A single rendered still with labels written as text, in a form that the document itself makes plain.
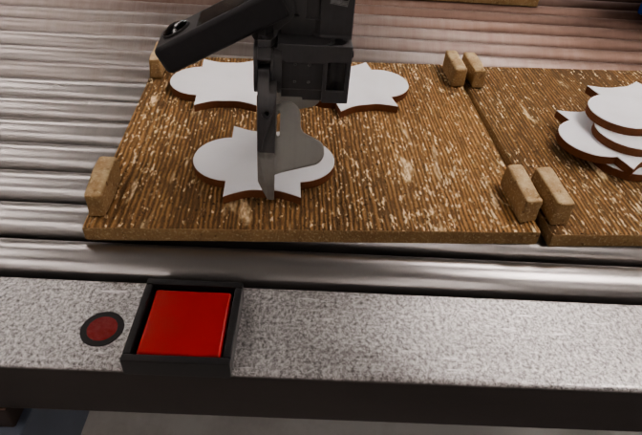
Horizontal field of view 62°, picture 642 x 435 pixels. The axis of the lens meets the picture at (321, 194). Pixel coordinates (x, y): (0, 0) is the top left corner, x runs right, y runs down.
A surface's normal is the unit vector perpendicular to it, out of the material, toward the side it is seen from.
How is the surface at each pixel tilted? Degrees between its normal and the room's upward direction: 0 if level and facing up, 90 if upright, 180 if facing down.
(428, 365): 0
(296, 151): 67
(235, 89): 0
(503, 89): 0
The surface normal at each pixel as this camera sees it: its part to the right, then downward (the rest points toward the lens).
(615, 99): 0.05, -0.78
